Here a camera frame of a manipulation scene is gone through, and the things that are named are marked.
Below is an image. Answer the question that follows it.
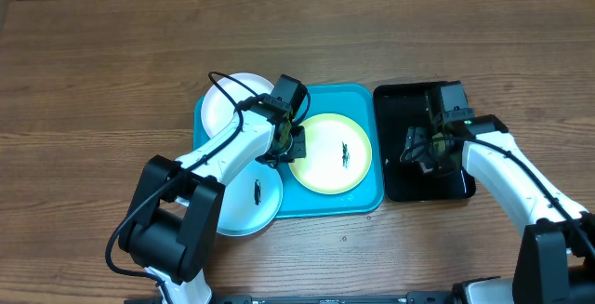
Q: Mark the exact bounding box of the yellow-green rimmed plate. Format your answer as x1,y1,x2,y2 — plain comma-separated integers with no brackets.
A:
289,113,372,195

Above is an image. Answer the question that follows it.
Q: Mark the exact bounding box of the white round plate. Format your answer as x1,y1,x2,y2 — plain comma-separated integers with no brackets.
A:
199,73,273,138

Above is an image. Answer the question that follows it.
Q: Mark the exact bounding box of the green scouring sponge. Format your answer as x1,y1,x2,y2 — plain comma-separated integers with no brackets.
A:
417,160,440,176

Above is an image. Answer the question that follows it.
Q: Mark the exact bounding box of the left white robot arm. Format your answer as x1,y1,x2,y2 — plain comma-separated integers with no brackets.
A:
105,94,305,303

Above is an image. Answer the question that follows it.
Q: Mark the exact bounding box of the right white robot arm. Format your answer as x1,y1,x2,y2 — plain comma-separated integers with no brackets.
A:
400,115,594,304

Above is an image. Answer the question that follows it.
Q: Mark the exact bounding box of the black rectangular water tray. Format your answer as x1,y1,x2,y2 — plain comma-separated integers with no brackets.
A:
373,81,476,202

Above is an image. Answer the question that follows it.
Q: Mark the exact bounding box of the light blue round plate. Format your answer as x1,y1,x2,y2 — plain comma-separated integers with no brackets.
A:
217,161,283,237

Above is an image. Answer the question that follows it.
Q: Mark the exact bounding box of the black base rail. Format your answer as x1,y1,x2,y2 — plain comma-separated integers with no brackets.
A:
125,287,466,304

